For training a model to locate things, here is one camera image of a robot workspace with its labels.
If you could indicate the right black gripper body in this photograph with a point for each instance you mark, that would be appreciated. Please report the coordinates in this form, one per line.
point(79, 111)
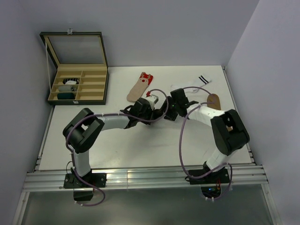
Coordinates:
point(172, 113)

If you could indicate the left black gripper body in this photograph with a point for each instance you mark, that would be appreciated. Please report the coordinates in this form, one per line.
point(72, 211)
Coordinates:
point(147, 115)

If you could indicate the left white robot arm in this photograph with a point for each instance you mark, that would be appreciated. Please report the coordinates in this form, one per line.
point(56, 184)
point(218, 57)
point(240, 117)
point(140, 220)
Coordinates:
point(84, 128)

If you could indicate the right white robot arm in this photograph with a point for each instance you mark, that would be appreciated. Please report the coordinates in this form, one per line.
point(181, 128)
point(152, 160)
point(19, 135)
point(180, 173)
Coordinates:
point(227, 127)

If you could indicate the beige reindeer sock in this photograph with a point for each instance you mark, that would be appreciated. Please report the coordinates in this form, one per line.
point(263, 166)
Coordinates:
point(139, 88)

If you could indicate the white striped sock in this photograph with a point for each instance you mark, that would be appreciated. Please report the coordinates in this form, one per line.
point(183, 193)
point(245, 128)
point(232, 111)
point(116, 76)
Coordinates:
point(199, 81)

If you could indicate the brown sock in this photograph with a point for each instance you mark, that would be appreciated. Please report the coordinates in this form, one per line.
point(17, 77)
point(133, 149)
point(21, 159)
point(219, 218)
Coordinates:
point(213, 103)

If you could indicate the black compartment storage box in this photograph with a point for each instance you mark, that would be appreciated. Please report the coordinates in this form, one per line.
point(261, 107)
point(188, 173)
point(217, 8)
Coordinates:
point(78, 55)

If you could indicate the black white rolled sock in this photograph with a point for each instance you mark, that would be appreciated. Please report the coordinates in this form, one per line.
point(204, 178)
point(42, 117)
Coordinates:
point(71, 81)

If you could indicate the dark green rolled sock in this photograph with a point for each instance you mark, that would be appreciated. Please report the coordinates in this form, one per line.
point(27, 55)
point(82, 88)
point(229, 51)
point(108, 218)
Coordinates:
point(65, 96)

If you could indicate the grey rolled sock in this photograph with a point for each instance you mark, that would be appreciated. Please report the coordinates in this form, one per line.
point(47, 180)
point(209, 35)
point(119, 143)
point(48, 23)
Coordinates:
point(67, 88)

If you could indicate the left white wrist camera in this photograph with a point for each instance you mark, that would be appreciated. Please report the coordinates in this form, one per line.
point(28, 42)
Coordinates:
point(152, 99)

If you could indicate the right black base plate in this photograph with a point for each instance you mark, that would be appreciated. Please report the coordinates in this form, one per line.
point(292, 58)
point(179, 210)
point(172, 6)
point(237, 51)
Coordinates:
point(215, 180)

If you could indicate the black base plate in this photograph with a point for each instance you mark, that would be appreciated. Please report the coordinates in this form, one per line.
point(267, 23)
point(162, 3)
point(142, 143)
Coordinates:
point(73, 182)
point(215, 180)

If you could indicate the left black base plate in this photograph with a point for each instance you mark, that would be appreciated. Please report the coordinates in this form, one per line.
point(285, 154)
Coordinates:
point(73, 182)

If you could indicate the aluminium mounting rail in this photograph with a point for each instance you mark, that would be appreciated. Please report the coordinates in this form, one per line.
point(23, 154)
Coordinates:
point(140, 178)

